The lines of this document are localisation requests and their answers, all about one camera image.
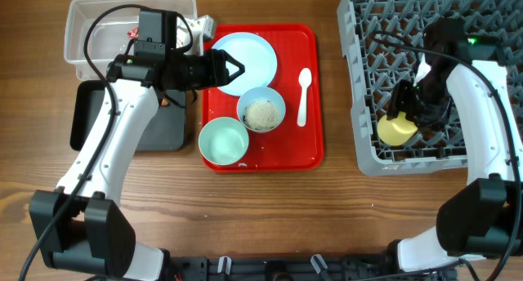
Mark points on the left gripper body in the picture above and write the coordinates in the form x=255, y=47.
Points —
x=201, y=70

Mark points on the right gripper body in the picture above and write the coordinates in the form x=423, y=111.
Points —
x=432, y=103

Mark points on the yellow plastic cup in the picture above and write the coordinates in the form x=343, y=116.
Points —
x=395, y=131

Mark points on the light blue rice bowl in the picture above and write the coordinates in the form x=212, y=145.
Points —
x=260, y=93

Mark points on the white rice pile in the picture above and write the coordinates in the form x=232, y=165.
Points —
x=262, y=115

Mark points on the red snack wrapper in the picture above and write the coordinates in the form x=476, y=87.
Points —
x=133, y=33

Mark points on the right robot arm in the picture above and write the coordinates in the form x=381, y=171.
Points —
x=468, y=73

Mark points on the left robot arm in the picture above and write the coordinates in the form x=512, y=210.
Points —
x=79, y=225

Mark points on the grey dishwasher rack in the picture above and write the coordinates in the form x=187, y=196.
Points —
x=375, y=70

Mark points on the light blue plate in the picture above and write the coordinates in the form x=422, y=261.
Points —
x=257, y=56

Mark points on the black plastic tray bin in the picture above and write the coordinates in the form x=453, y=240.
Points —
x=165, y=131

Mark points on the mint green bowl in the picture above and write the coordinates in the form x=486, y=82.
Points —
x=223, y=141

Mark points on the white plastic spoon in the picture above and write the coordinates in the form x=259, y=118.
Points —
x=304, y=80

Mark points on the clear plastic bin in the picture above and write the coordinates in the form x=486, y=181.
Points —
x=109, y=38

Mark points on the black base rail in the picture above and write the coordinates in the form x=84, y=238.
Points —
x=316, y=268

